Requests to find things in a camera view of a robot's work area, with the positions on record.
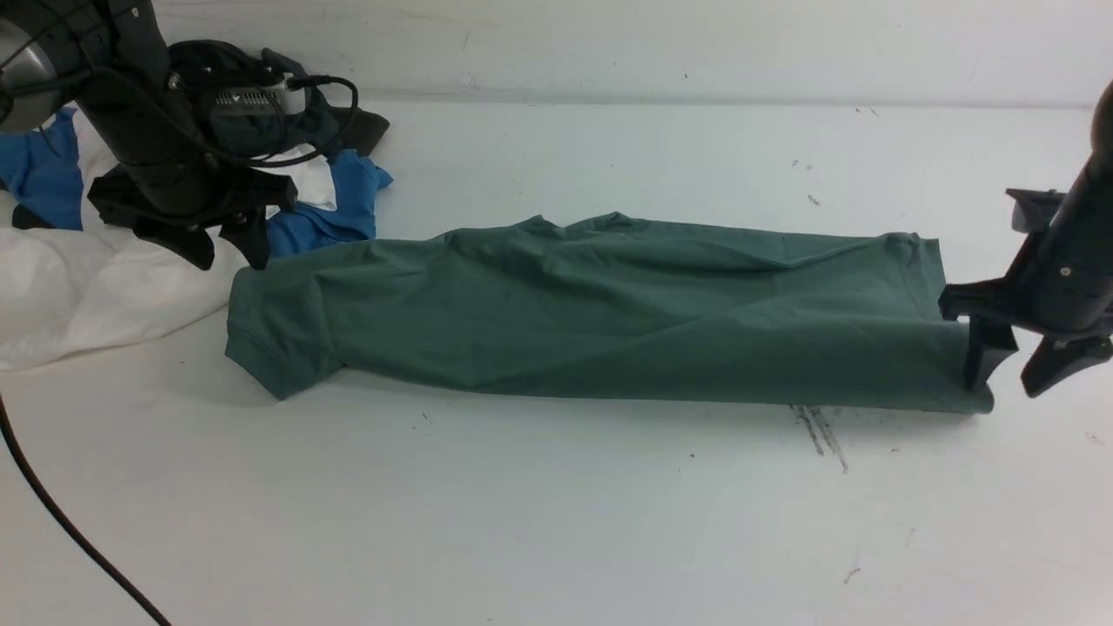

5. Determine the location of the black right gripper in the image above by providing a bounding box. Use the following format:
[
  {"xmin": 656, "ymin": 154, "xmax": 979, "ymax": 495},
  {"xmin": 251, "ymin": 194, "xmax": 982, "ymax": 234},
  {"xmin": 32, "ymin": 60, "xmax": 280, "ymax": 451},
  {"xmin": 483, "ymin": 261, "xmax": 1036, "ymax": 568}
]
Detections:
[{"xmin": 938, "ymin": 189, "xmax": 1112, "ymax": 397}]

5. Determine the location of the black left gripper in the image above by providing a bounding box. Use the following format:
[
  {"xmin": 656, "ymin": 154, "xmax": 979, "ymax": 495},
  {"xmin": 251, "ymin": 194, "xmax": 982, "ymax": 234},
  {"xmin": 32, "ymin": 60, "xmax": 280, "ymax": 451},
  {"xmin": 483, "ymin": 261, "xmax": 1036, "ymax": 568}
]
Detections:
[{"xmin": 87, "ymin": 165, "xmax": 297, "ymax": 272}]

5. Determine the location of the green long-sleeve top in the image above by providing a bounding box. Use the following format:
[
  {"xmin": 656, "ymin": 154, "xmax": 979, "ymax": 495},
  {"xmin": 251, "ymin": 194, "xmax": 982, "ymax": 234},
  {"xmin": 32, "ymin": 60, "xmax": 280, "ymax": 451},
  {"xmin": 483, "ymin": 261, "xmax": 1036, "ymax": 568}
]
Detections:
[{"xmin": 225, "ymin": 213, "xmax": 995, "ymax": 415}]

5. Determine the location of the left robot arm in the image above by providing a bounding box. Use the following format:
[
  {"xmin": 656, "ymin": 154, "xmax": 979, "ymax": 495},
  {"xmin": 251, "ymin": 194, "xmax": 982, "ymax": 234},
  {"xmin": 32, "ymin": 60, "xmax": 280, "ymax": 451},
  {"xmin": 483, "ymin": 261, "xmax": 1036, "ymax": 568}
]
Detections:
[{"xmin": 1, "ymin": 1, "xmax": 296, "ymax": 270}]

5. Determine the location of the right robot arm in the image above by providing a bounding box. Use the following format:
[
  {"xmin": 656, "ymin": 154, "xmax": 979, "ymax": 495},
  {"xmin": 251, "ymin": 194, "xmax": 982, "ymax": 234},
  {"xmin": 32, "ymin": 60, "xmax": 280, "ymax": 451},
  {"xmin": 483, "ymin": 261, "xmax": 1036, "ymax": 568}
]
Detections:
[{"xmin": 938, "ymin": 89, "xmax": 1112, "ymax": 397}]

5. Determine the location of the dark grey shirt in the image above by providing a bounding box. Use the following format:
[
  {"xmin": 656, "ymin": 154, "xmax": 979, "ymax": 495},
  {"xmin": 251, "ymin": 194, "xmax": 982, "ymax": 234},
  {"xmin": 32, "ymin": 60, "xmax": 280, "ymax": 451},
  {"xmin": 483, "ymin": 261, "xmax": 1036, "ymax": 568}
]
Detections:
[{"xmin": 170, "ymin": 39, "xmax": 390, "ymax": 160}]

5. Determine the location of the white shirt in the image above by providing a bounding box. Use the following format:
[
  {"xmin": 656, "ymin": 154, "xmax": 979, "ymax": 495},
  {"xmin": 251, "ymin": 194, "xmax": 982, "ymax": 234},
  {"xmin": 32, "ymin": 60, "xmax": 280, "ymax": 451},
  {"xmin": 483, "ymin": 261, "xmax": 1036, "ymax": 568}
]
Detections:
[{"xmin": 0, "ymin": 109, "xmax": 338, "ymax": 373}]

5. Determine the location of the blue shirt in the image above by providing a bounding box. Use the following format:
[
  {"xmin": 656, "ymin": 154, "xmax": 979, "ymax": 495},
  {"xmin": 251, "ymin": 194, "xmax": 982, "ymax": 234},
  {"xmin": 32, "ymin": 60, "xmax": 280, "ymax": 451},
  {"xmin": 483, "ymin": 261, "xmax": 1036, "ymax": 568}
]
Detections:
[{"xmin": 1, "ymin": 108, "xmax": 393, "ymax": 258}]

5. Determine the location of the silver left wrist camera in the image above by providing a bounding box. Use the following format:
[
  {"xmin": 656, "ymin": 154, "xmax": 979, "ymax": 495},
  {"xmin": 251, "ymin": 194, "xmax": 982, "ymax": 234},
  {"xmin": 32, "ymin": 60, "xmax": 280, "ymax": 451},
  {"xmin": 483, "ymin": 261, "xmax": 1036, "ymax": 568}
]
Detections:
[{"xmin": 196, "ymin": 74, "xmax": 311, "ymax": 117}]

